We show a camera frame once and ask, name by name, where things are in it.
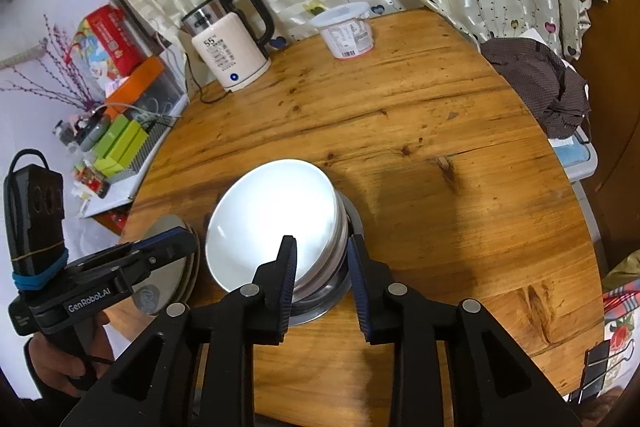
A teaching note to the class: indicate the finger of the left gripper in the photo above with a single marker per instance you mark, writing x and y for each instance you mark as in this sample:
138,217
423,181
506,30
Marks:
137,272
159,249

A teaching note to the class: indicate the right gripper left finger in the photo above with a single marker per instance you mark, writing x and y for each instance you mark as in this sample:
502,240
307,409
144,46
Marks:
196,368

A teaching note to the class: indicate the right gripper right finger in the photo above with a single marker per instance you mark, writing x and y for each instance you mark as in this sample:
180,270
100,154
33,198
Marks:
493,382

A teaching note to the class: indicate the plate with brown blue motif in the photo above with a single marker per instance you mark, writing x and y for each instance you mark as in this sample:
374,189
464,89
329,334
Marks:
173,282

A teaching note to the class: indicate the stainless steel bowl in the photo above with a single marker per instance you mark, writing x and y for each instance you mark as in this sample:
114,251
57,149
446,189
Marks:
332,292

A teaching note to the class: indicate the white ceramic bowl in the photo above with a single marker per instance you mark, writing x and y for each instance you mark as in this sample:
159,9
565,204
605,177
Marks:
285,197

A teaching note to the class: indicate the person's left hand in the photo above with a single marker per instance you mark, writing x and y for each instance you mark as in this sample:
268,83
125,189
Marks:
55,368

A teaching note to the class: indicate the lime green box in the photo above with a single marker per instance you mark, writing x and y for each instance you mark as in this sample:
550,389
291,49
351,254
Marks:
130,141

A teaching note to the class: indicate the striped storage tray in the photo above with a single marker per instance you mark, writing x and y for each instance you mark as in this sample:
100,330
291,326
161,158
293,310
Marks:
155,133

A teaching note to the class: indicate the grey handheld device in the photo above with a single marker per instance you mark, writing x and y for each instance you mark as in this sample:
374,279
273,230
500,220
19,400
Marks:
84,133

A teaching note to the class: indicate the orange lidded transparent box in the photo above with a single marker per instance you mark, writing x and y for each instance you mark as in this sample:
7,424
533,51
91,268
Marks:
150,86

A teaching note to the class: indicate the red snack package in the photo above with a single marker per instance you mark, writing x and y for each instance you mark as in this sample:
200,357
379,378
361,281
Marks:
108,24

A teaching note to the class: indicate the white electric kettle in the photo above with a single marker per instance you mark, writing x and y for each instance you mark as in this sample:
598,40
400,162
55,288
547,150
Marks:
221,34

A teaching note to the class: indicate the dark brown cloth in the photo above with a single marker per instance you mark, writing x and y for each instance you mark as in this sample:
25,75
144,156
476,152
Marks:
554,93

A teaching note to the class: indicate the white plastic tub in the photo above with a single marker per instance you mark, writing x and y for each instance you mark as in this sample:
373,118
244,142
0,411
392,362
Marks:
346,30

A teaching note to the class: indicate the wooden cabinet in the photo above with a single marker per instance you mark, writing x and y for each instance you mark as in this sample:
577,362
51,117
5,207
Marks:
610,63

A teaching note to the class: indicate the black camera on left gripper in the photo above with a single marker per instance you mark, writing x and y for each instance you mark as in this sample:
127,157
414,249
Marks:
34,213

